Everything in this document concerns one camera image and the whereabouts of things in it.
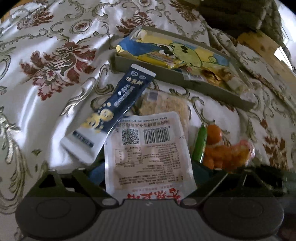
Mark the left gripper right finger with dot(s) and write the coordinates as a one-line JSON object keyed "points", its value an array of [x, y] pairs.
{"points": [[210, 183]]}

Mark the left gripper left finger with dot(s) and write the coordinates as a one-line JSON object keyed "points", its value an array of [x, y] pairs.
{"points": [[89, 181]]}

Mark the orange snack bag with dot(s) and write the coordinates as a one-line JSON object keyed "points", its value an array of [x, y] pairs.
{"points": [[228, 158]]}

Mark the navy blue stick sachet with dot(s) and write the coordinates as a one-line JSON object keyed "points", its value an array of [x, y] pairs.
{"points": [[87, 140]]}

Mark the white green snack pouch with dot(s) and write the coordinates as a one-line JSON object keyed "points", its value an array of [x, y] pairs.
{"points": [[147, 158]]}

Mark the clear rice cracker packet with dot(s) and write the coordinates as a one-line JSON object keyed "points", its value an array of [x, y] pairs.
{"points": [[154, 102]]}

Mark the clear nut bar packet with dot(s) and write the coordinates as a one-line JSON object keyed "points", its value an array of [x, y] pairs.
{"points": [[235, 83]]}

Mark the yellow green biscuit packet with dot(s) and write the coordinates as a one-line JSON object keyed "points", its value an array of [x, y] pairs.
{"points": [[162, 59]]}

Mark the green sausage stick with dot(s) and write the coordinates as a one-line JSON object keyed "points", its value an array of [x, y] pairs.
{"points": [[200, 144]]}

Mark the orange mandarin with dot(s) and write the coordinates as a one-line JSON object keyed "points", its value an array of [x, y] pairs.
{"points": [[214, 134]]}

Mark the yellow chip packet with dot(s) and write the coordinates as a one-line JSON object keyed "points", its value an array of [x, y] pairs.
{"points": [[219, 78]]}

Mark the grey tray with frog picture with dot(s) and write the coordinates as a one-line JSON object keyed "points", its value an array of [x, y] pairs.
{"points": [[187, 63]]}

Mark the floral satin bedspread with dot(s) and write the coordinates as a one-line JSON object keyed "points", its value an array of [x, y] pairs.
{"points": [[55, 59]]}

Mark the olive quilted jacket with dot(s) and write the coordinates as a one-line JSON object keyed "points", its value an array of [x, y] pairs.
{"points": [[237, 17]]}

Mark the wooden bed frame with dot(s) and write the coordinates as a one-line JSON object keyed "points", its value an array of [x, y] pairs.
{"points": [[271, 52]]}

